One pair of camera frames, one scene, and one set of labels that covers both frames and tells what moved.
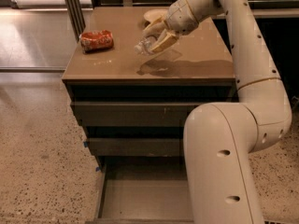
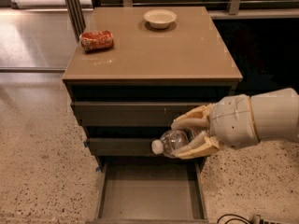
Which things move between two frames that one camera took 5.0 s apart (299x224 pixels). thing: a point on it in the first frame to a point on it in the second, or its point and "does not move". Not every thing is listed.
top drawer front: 133,113 does not move
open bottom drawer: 143,189 does not move
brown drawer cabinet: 134,105 does not move
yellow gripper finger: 166,39 to 201,146
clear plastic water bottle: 147,45 to 174,139
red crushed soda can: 96,40 does not move
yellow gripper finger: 155,26 to 198,117
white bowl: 152,14 does not move
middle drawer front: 135,147 does not move
